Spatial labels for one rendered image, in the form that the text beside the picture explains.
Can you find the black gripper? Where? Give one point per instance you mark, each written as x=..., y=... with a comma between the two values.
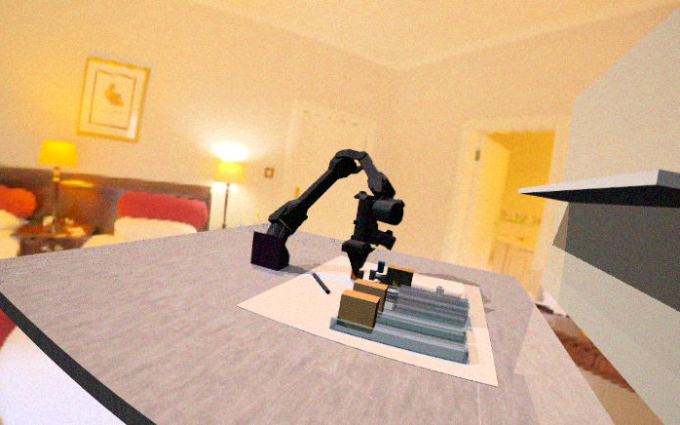
x=358, y=248

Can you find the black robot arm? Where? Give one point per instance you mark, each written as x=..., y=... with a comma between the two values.
x=383, y=207

